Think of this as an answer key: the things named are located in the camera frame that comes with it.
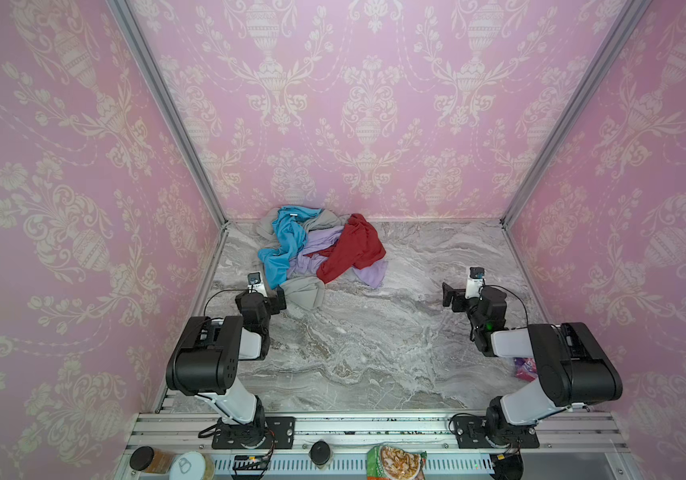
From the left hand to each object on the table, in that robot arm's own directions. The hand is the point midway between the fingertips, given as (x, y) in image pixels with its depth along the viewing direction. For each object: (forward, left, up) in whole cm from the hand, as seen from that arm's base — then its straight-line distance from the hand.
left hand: (264, 287), depth 95 cm
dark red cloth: (+17, -30, +2) cm, 34 cm away
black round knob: (-43, -21, +3) cm, 48 cm away
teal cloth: (+16, -8, +6) cm, 18 cm away
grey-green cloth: (+1, -12, -3) cm, 13 cm away
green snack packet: (-45, -38, -3) cm, 58 cm away
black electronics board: (-45, -3, -9) cm, 46 cm away
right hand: (+2, -62, +3) cm, 62 cm away
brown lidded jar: (-45, +15, +4) cm, 48 cm away
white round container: (-46, +7, -1) cm, 47 cm away
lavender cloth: (+12, -10, -4) cm, 16 cm away
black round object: (-44, -65, -7) cm, 79 cm away
